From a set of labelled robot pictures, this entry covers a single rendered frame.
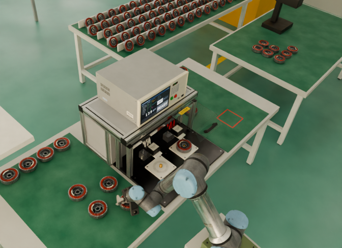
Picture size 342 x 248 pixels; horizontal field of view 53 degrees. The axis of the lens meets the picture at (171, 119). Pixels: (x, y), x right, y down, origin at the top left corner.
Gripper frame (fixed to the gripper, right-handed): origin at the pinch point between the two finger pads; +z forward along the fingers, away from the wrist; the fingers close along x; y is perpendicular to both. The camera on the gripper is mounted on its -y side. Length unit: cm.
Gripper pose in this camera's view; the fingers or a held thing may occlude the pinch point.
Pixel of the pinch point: (127, 201)
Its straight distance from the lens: 215.3
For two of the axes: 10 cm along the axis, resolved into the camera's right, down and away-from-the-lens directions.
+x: -9.2, 2.1, -3.4
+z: -2.7, 3.0, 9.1
